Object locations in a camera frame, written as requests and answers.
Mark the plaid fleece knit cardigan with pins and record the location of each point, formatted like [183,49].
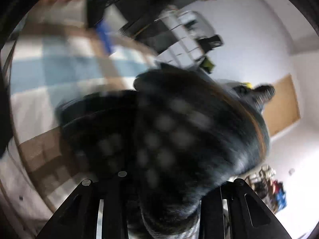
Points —
[178,135]

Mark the white drawer desk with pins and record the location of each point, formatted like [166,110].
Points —
[187,27]

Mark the checked bed sheet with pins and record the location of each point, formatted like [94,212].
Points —
[53,64]

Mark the wooden door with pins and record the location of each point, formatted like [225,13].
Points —
[283,110]

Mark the shoe rack with shoes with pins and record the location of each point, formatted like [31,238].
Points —
[269,189]

